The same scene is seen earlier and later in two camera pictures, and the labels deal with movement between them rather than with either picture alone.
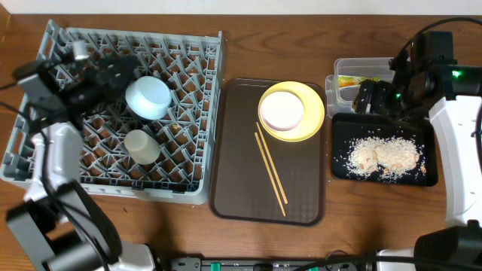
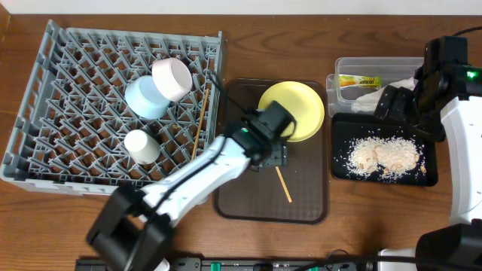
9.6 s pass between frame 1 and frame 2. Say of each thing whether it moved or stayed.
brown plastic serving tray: stayed
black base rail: stayed
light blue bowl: stayed
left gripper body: moved
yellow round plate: stayed
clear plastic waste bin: stayed
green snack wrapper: stayed
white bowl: moved
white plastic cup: stayed
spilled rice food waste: stayed
